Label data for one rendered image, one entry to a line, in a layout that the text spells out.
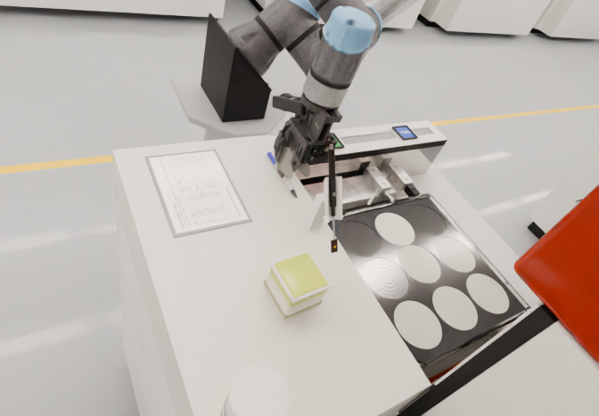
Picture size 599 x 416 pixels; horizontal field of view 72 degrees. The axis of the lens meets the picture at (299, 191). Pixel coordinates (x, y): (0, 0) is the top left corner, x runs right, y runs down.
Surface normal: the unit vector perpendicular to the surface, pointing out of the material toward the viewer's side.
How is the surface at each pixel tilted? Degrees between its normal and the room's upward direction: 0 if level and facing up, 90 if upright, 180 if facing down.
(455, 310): 0
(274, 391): 0
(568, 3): 90
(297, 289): 0
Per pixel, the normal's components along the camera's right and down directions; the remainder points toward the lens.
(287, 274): 0.26, -0.69
